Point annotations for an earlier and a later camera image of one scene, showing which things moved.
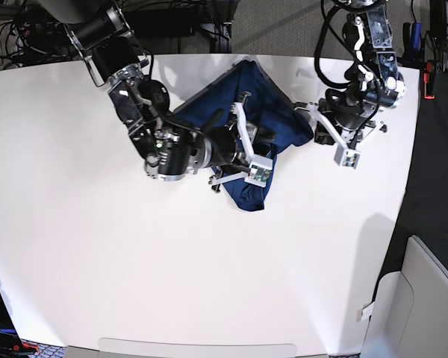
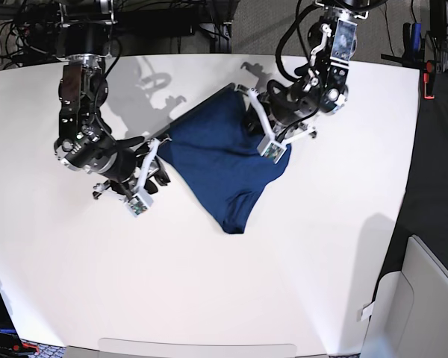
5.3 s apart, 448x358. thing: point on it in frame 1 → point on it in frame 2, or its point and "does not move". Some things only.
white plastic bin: [417, 312] does not move
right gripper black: [349, 112] → [284, 107]
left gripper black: [223, 140] → [122, 162]
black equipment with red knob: [1, 337] does not move
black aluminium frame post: [221, 14] does not move
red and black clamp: [428, 77] does not move
